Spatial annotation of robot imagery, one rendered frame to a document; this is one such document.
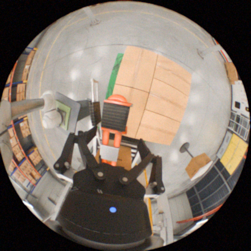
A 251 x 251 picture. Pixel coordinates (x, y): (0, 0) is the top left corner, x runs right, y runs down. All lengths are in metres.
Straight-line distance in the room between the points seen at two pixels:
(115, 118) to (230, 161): 7.29
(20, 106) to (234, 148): 7.78
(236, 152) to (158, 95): 6.96
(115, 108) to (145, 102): 0.70
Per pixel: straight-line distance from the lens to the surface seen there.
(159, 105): 0.92
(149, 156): 0.15
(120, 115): 0.18
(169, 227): 1.68
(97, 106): 0.22
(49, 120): 0.82
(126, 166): 0.78
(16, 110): 0.59
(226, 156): 7.26
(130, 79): 0.87
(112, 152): 0.25
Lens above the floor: 1.38
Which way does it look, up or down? 68 degrees down
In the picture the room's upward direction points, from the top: 171 degrees counter-clockwise
